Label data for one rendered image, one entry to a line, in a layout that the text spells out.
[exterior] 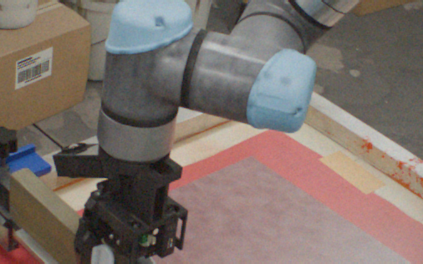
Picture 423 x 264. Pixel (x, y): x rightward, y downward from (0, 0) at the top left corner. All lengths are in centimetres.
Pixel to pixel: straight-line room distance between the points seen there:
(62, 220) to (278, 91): 35
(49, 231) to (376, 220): 50
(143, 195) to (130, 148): 5
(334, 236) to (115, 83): 55
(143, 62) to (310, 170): 65
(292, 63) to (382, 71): 308
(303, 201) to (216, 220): 14
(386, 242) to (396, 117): 230
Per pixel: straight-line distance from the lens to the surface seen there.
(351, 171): 159
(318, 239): 143
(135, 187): 104
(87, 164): 110
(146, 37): 95
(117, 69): 98
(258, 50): 96
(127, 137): 100
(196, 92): 96
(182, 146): 157
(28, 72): 324
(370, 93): 385
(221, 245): 139
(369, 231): 147
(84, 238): 110
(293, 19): 105
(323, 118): 165
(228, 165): 154
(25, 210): 125
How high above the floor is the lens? 180
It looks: 32 degrees down
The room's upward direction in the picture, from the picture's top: 9 degrees clockwise
